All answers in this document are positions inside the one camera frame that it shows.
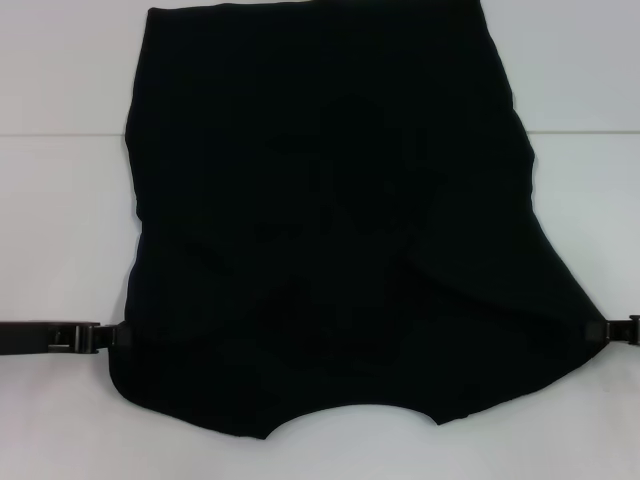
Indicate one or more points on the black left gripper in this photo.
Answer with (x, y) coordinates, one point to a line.
(30, 339)

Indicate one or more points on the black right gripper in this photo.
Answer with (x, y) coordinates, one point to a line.
(635, 330)

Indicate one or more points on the black t-shirt with white print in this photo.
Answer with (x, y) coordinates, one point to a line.
(325, 200)

